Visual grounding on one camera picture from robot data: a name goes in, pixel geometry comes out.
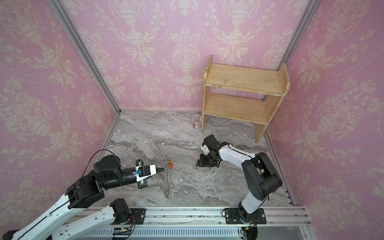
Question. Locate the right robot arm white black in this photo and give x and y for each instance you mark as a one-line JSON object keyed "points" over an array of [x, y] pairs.
{"points": [[261, 176]]}

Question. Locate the clear plastic cup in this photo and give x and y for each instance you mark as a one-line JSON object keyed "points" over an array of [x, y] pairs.
{"points": [[196, 120]]}

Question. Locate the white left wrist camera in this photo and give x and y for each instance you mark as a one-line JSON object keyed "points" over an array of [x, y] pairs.
{"points": [[144, 172]]}

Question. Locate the wooden two-tier shelf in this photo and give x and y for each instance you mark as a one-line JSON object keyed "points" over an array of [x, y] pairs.
{"points": [[243, 94]]}

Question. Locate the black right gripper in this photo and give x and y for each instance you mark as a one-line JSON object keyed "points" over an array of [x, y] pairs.
{"points": [[205, 160]]}

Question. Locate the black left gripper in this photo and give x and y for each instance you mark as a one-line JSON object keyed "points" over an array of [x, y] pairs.
{"points": [[142, 184]]}

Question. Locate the aluminium corner post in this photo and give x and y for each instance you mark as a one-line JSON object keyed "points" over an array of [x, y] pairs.
{"points": [[74, 35], [286, 32]]}

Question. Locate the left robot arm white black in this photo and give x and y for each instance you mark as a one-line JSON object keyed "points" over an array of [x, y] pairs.
{"points": [[107, 173]]}

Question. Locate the aluminium corner post right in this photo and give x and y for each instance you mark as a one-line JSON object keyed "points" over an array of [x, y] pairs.
{"points": [[286, 32]]}

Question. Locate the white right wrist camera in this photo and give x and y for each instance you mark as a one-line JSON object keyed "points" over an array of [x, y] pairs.
{"points": [[205, 149]]}

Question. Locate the aluminium corner post left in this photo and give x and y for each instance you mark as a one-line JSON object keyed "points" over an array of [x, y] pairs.
{"points": [[74, 35]]}

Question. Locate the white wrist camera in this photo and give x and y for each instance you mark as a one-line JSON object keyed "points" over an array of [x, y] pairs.
{"points": [[144, 172], [205, 149]]}

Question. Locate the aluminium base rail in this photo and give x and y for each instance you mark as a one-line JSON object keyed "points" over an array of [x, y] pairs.
{"points": [[198, 223]]}

